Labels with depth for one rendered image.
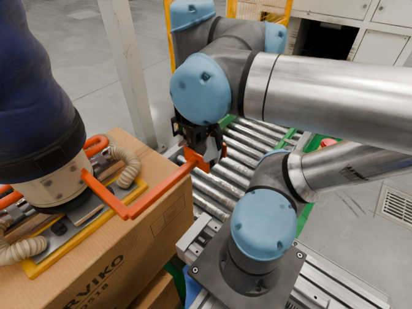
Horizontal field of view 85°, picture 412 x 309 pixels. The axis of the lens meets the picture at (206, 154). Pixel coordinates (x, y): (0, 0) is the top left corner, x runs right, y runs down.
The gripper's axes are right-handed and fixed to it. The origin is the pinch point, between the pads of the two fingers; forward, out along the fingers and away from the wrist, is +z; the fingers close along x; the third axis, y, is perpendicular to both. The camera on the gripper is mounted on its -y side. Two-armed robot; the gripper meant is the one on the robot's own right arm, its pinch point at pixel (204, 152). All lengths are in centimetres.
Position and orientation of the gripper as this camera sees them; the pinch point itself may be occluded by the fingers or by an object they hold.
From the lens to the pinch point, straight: 61.8
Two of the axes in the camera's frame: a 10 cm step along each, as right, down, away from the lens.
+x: 7.7, 4.4, -4.6
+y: -6.4, 5.5, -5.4
